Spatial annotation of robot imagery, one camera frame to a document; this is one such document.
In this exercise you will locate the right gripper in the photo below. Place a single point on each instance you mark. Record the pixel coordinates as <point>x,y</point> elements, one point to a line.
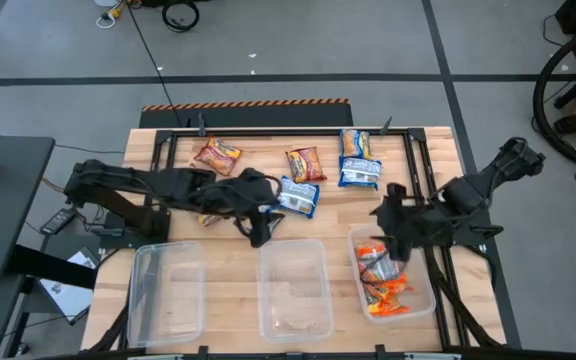
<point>398,220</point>

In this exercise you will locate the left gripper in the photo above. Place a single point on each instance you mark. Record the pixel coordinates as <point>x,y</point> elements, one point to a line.
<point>258,195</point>

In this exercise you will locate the clear plastic bin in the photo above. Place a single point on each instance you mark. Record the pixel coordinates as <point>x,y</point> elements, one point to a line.
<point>165,300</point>
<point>295,295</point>
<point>420,295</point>

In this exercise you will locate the red Maruchan noodle pack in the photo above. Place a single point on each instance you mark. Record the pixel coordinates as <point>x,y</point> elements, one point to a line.
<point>210,220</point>
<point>218,156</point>
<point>306,165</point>

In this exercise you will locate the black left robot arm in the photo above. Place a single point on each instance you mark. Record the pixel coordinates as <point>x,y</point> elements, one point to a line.
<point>118,182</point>

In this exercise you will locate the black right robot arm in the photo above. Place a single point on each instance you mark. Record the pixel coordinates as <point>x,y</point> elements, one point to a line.
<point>468,197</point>

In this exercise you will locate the black hazard-striped floor mat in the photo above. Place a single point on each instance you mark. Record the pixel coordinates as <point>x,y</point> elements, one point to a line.
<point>248,116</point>

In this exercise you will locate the black power adapter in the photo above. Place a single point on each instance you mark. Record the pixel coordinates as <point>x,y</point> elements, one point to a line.
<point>58,221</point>

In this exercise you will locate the white printed sheet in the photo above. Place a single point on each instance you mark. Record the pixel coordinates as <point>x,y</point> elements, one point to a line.
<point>65,297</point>

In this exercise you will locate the yellow white power strip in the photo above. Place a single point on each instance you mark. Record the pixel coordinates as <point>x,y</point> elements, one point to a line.
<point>113,11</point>

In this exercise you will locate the black desk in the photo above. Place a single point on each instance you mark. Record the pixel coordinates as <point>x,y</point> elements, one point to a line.
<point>3,210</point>

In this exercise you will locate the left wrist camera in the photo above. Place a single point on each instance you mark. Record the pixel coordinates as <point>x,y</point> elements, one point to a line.
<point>259,232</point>

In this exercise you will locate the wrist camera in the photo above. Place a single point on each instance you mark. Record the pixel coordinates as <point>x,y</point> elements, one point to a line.
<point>259,232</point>
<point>397,191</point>

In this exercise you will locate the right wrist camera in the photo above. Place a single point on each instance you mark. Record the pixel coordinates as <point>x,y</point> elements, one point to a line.
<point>397,191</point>

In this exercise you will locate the black aluminium table frame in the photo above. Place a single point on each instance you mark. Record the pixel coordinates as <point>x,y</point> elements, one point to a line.
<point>288,132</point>

